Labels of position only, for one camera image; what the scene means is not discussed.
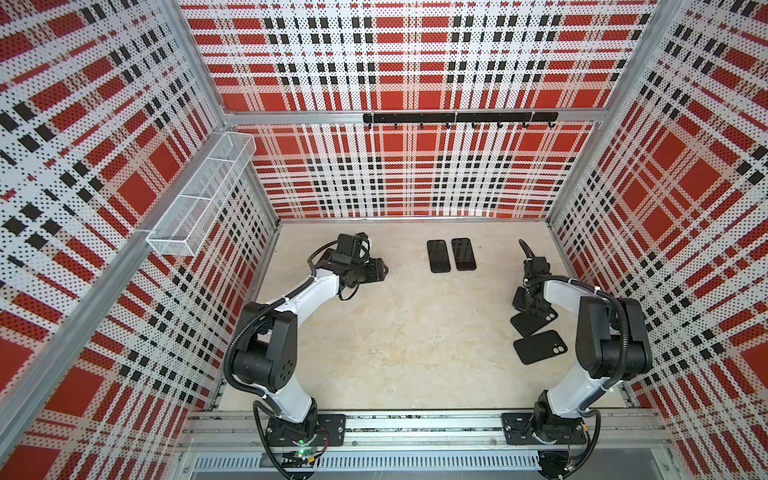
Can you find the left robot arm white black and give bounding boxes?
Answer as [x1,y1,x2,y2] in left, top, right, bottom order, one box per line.
[222,232,389,424]

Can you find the black smartphone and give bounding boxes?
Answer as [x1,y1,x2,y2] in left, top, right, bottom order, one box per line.
[427,239,451,274]
[451,237,477,271]

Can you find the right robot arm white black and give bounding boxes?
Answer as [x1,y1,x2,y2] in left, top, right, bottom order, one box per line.
[510,244,653,444]

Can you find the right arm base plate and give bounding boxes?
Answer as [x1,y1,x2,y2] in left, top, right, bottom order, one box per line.
[501,412,587,446]

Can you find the black hook rail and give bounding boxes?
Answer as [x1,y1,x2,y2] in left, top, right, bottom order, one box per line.
[362,111,559,125]

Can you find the white wire mesh shelf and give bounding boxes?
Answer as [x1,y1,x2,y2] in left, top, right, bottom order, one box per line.
[147,132,256,257]

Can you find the aluminium front rail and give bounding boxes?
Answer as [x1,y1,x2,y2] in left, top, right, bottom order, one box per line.
[169,408,686,479]

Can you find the black phone case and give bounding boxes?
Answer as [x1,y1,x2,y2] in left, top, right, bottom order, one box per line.
[510,310,558,338]
[513,330,568,365]

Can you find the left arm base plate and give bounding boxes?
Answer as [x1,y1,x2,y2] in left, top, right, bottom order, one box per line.
[265,413,347,448]

